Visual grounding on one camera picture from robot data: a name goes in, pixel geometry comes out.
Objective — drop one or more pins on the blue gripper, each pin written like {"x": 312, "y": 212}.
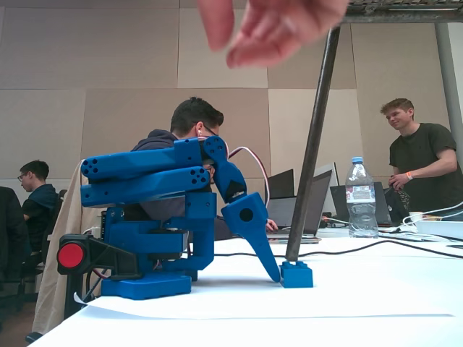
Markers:
{"x": 243, "y": 216}

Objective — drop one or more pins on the blue toy brick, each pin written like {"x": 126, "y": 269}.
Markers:
{"x": 298, "y": 276}

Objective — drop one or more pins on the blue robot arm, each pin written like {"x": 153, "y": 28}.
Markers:
{"x": 144, "y": 162}

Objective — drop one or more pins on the bare person's hand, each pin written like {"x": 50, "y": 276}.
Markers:
{"x": 282, "y": 29}

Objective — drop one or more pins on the black laptop lid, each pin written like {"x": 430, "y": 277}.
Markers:
{"x": 282, "y": 184}

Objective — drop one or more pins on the grey open laptop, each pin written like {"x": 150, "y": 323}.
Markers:
{"x": 322, "y": 206}

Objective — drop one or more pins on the black open laptop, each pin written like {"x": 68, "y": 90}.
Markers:
{"x": 338, "y": 202}

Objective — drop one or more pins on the clear plastic water bottle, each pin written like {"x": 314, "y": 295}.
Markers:
{"x": 361, "y": 217}

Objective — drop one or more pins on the silver laptop lid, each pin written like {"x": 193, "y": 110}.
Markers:
{"x": 334, "y": 177}

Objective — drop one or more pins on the dark metal pole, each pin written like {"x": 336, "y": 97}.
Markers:
{"x": 314, "y": 126}

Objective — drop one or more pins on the black bag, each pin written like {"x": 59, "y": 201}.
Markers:
{"x": 396, "y": 206}

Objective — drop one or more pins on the white paper cup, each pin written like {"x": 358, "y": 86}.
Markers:
{"x": 416, "y": 216}

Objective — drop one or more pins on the black clamp with red knob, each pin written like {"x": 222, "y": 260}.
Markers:
{"x": 108, "y": 253}

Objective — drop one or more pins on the person in dark hoodie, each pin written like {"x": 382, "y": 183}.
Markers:
{"x": 195, "y": 115}

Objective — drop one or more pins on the white flat box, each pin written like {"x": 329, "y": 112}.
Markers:
{"x": 441, "y": 227}

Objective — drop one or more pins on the man in dark green t-shirt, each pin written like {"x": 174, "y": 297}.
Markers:
{"x": 423, "y": 152}

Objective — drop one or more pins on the beige coat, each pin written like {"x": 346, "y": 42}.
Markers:
{"x": 61, "y": 253}

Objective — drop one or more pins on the black office chair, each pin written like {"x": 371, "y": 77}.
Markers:
{"x": 30, "y": 271}

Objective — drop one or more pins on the person in black clothes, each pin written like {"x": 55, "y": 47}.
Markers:
{"x": 11, "y": 224}

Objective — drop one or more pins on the grey pillar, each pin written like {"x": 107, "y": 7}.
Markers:
{"x": 448, "y": 72}

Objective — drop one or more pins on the metal frame bar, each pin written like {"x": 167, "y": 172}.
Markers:
{"x": 398, "y": 12}

